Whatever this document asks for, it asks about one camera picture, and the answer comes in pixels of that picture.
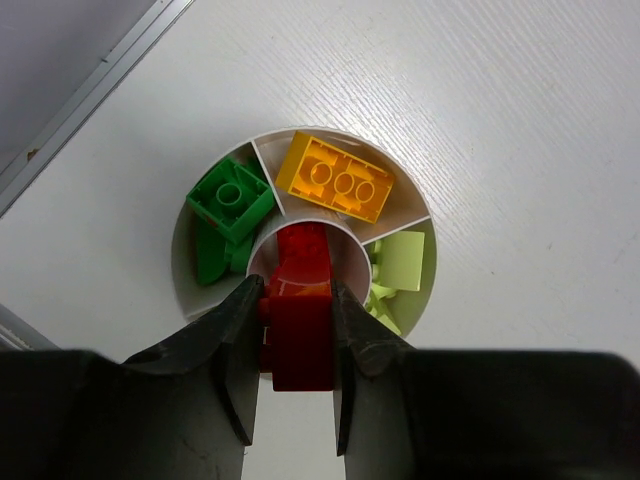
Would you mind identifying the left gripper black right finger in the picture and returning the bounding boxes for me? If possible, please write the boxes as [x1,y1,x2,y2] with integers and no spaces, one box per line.
[332,281,639,479]

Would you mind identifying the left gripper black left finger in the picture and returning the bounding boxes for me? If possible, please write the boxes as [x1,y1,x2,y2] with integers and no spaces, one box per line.
[1,275,264,479]

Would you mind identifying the lime lego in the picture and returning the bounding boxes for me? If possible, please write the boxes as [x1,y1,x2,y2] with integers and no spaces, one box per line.
[371,231,425,292]
[365,284,402,336]

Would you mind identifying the red rectangular lego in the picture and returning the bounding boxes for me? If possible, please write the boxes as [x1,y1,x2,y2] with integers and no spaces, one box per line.
[255,262,335,394]

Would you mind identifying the dark green long lego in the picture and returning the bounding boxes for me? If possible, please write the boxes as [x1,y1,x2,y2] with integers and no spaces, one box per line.
[195,218,254,286]

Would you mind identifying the red sloped lego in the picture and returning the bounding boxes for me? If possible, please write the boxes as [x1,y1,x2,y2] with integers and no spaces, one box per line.
[277,222,332,285]

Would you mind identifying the dark green square lego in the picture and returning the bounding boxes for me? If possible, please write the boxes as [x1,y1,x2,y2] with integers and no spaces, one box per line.
[186,157,275,244]

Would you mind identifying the orange long lego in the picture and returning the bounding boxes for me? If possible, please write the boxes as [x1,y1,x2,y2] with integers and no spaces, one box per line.
[275,131,395,224]

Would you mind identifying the white round divided container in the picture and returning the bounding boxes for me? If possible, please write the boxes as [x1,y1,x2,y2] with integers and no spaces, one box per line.
[171,128,437,336]

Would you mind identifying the aluminium table edge rail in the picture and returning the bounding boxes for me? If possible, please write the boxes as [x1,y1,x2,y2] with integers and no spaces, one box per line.
[1,1,190,211]

